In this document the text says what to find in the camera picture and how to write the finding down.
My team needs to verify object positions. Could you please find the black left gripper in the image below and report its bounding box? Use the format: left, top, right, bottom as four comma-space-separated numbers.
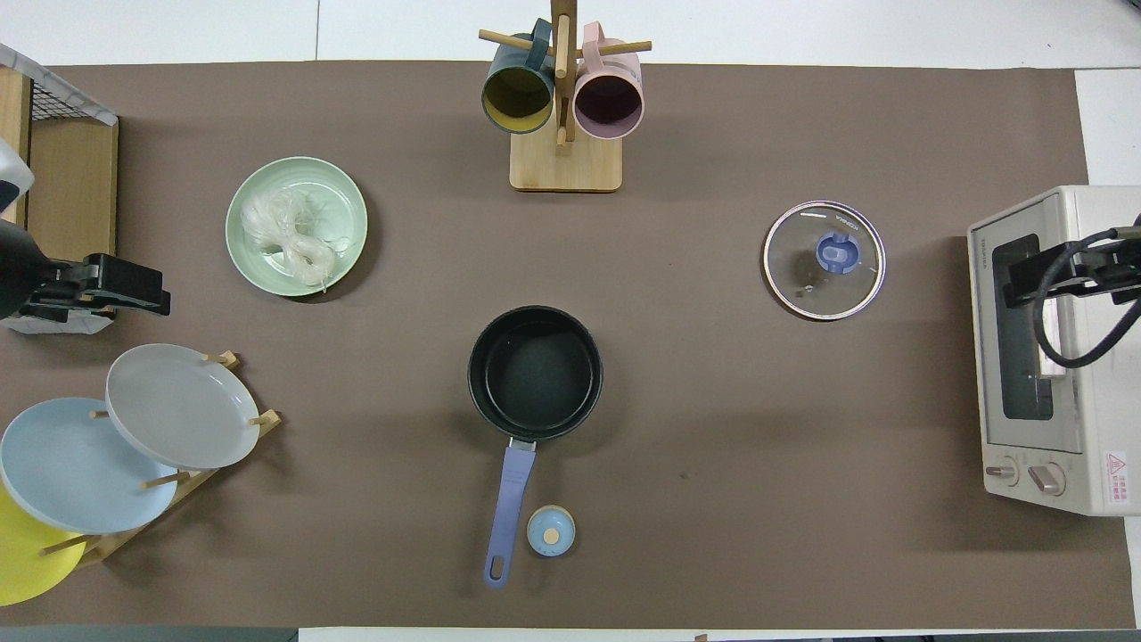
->
20, 254, 172, 324

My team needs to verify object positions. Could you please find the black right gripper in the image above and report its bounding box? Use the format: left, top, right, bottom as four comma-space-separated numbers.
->
1006, 239, 1141, 309

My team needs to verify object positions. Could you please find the white vermicelli bundle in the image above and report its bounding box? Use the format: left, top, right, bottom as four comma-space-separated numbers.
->
241, 187, 350, 293

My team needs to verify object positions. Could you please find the glass lid with blue knob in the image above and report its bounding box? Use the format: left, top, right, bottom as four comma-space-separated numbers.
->
762, 201, 887, 322

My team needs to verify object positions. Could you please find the grey plate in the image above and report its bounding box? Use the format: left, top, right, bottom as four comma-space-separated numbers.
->
105, 343, 261, 471

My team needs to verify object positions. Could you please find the wooden plate rack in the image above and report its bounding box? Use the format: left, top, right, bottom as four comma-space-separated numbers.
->
40, 350, 283, 567

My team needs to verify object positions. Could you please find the light blue plate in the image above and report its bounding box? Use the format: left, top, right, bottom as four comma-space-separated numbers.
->
0, 397, 179, 536

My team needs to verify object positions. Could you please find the pale green plate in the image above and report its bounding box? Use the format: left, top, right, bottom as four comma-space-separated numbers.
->
225, 156, 369, 298

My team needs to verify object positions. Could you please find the yellow plate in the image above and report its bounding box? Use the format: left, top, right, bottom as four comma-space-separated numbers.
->
0, 486, 87, 607

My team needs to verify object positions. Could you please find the grey patterned cloth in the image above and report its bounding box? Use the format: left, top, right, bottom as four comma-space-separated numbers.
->
0, 308, 117, 336

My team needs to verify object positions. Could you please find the beige toaster oven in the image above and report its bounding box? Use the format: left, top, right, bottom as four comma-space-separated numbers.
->
967, 185, 1141, 518

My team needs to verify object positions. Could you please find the brown table mat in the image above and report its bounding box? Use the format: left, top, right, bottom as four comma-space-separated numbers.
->
0, 61, 1135, 630

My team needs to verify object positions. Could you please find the dark teal mug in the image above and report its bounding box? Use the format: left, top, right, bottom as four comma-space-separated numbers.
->
481, 20, 557, 136

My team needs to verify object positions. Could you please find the wooden mug tree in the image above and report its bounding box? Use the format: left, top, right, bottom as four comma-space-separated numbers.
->
479, 0, 653, 193

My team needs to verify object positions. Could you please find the pink mug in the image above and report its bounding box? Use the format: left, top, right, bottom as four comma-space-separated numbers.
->
572, 22, 644, 141

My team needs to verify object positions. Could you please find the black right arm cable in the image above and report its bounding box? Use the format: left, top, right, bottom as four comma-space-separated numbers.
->
1032, 227, 1141, 368

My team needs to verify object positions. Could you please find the wooden shelf with wire basket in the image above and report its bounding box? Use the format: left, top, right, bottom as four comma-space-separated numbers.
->
0, 43, 119, 335

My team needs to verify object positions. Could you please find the black pot with blue handle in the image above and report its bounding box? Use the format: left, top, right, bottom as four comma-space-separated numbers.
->
467, 305, 604, 589

